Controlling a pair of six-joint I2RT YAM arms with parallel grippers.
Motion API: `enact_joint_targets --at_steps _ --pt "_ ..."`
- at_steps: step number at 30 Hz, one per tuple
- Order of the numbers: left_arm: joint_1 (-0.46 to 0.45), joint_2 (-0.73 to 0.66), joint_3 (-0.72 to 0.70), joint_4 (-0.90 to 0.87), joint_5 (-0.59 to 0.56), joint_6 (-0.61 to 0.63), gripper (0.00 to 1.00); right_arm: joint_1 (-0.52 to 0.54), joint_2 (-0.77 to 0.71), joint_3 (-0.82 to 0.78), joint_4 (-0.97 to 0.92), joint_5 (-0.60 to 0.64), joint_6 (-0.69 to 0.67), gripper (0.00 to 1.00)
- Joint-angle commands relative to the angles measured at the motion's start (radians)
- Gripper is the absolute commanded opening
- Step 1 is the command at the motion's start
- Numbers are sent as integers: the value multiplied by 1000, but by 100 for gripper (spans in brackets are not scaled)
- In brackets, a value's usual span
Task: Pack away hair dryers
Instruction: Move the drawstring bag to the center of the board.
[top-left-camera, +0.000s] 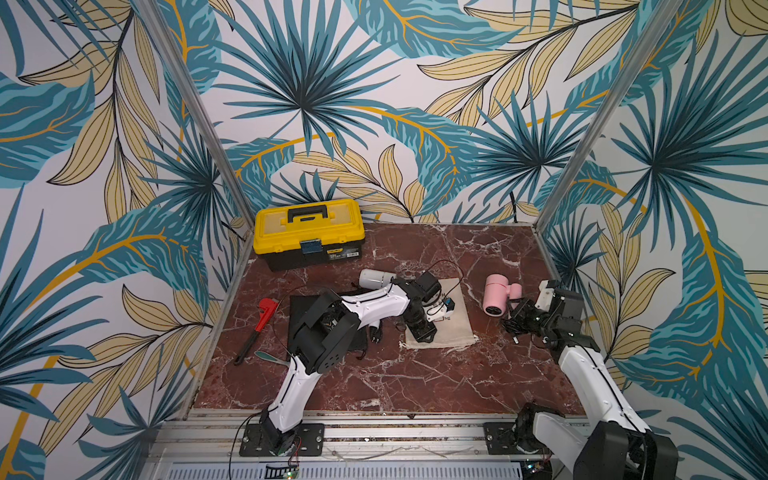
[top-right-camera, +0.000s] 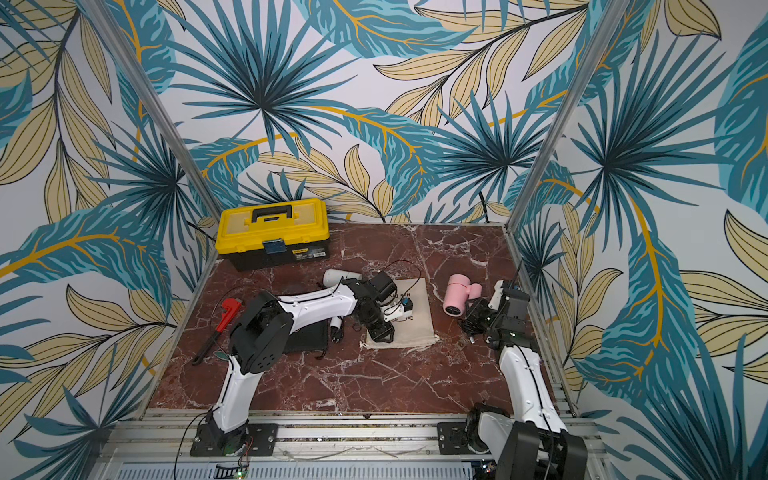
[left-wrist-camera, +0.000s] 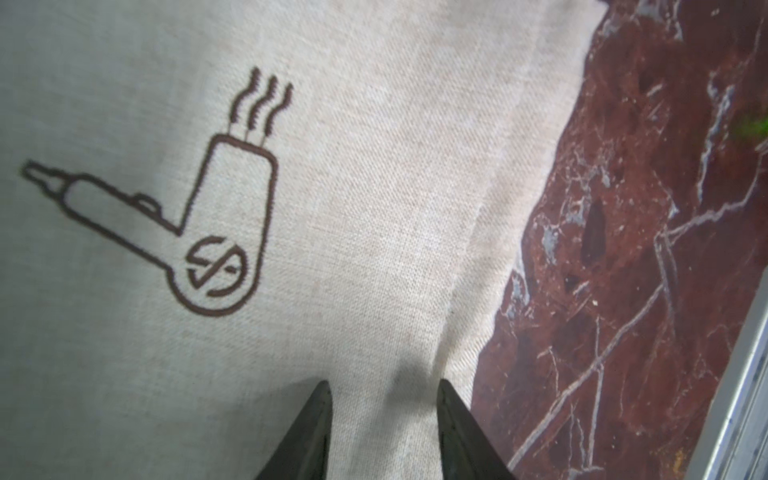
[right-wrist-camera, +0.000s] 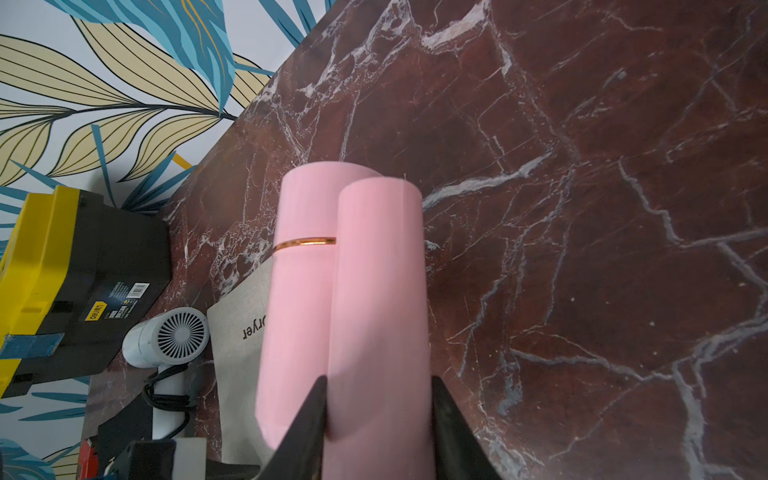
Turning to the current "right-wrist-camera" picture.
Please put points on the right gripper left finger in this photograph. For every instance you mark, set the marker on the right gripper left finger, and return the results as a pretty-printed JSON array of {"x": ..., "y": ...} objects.
[{"x": 300, "y": 454}]

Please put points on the yellow black toolbox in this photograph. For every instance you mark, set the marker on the yellow black toolbox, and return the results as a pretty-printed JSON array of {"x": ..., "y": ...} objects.
[{"x": 76, "y": 276}]

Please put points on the pink hair dryer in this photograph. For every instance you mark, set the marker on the pink hair dryer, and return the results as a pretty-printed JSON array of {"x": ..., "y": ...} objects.
[{"x": 348, "y": 300}]

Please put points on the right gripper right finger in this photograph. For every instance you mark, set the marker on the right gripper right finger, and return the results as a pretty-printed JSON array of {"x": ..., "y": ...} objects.
[{"x": 458, "y": 453}]

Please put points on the white hair dryer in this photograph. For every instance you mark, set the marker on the white hair dryer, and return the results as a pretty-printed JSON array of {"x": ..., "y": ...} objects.
[{"x": 168, "y": 344}]

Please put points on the black drawstring bag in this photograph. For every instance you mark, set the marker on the black drawstring bag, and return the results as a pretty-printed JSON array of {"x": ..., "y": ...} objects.
[{"x": 132, "y": 423}]

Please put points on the beige drawstring bag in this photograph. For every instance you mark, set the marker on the beige drawstring bag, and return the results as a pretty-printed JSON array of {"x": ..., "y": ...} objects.
[{"x": 237, "y": 323}]

